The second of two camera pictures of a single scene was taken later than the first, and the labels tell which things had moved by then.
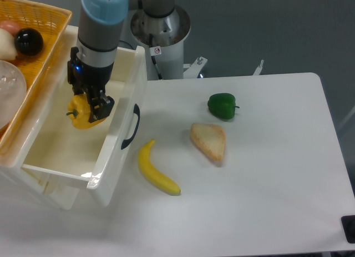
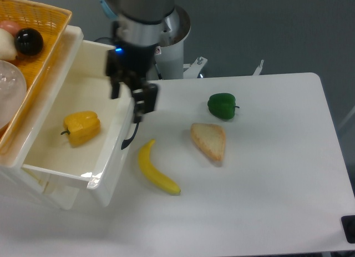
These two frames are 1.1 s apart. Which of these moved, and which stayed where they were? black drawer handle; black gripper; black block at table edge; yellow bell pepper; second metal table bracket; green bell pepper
Moved: black gripper; yellow bell pepper
Stayed: second metal table bracket; green bell pepper; black block at table edge; black drawer handle
